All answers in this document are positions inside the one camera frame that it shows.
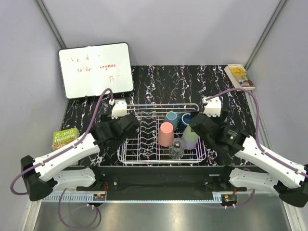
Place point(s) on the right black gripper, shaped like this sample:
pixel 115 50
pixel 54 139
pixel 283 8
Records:
pixel 222 120

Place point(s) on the yellow paperback book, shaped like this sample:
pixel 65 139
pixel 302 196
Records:
pixel 239 77

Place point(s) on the dark blue ceramic mug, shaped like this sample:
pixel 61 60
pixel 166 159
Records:
pixel 184 121

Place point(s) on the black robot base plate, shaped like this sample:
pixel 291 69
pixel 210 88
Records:
pixel 120 178

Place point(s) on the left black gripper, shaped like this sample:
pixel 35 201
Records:
pixel 106 118

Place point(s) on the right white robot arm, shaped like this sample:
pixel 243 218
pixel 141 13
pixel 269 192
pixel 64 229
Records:
pixel 284 178

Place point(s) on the lilac plastic cup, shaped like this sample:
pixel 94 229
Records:
pixel 189 145

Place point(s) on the green Treehouse book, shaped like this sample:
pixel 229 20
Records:
pixel 64 137

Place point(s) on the green plastic cup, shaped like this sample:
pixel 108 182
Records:
pixel 189 135

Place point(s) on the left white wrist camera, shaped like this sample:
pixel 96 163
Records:
pixel 119 109

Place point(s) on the clear glass cup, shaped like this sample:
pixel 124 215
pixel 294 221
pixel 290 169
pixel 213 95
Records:
pixel 176 149

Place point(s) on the white whiteboard with red writing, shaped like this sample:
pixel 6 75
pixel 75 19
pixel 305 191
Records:
pixel 88 71

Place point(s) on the grey slotted cable duct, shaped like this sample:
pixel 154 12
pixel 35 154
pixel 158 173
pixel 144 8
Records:
pixel 78 197

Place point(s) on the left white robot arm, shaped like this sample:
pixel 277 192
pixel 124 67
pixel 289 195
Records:
pixel 42 175

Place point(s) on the pink plastic cup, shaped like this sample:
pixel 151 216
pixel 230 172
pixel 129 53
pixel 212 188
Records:
pixel 165 134

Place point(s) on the light blue flowered mug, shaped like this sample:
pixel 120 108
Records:
pixel 173 118

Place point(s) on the white wire dish rack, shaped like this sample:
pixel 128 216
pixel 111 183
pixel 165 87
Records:
pixel 144 148

